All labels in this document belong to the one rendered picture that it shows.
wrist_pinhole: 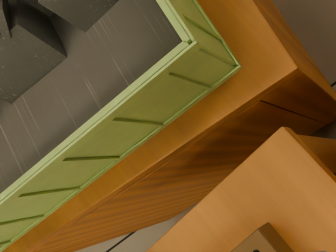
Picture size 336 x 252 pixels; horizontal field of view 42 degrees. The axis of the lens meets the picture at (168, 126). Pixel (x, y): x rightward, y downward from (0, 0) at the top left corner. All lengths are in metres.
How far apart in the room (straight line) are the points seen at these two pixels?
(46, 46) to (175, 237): 0.32
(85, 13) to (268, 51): 0.26
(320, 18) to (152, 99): 0.97
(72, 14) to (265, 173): 0.34
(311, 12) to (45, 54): 0.95
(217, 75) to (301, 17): 0.88
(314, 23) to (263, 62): 0.83
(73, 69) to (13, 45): 0.09
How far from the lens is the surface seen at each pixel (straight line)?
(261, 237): 0.49
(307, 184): 0.52
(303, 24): 1.43
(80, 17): 0.65
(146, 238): 1.59
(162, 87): 0.51
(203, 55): 0.49
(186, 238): 0.57
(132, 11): 0.63
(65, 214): 0.75
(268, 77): 0.59
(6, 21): 0.63
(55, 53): 0.67
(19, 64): 0.68
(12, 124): 0.74
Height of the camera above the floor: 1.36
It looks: 63 degrees down
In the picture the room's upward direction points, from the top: 85 degrees counter-clockwise
